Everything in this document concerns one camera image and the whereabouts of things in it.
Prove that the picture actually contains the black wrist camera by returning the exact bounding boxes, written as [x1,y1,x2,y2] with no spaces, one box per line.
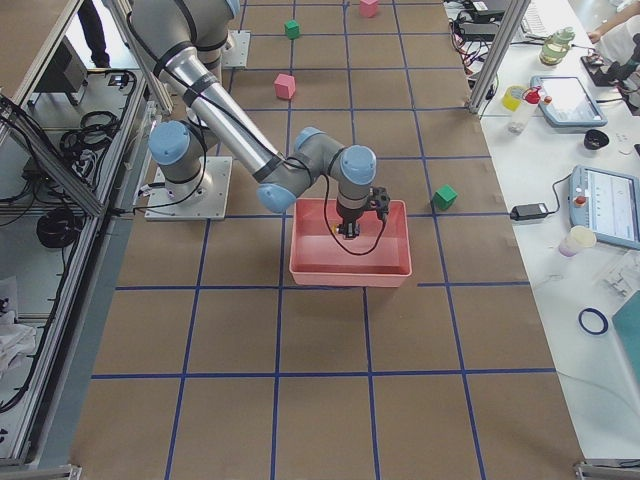
[368,187,391,223]

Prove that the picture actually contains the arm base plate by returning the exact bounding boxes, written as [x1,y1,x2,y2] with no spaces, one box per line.
[221,30,251,70]
[144,156,233,221]

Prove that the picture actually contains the pink foam cube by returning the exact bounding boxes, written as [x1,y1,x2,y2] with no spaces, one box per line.
[273,73,296,100]
[358,0,379,18]

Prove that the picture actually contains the blue tape ring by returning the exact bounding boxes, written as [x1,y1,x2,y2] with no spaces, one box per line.
[578,308,609,335]

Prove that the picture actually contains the aluminium frame post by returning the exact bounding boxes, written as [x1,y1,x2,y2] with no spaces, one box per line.
[466,0,530,113]

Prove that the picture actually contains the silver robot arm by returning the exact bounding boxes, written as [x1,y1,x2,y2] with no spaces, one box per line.
[148,120,219,201]
[127,1,388,239]

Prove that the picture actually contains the teach pendant tablet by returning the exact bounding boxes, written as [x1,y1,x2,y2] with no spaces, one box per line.
[530,75,608,129]
[568,165,639,250]

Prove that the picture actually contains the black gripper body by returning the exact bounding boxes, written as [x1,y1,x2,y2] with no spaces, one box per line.
[336,201,365,235]

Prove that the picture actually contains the clear squeeze bottle red cap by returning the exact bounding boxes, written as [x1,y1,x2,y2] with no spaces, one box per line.
[507,86,541,134]

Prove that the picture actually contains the pink plastic bin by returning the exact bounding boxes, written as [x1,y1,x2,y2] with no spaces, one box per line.
[289,198,412,287]

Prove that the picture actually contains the black power adapter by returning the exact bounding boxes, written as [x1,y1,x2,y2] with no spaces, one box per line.
[509,203,550,221]

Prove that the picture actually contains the green foam cube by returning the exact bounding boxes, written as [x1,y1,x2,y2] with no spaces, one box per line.
[432,184,458,211]
[284,19,301,40]

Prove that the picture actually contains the black bowl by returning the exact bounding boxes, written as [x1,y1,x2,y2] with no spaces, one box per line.
[583,129,610,151]

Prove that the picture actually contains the yellow tape roll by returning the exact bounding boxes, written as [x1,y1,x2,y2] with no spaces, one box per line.
[501,85,527,112]

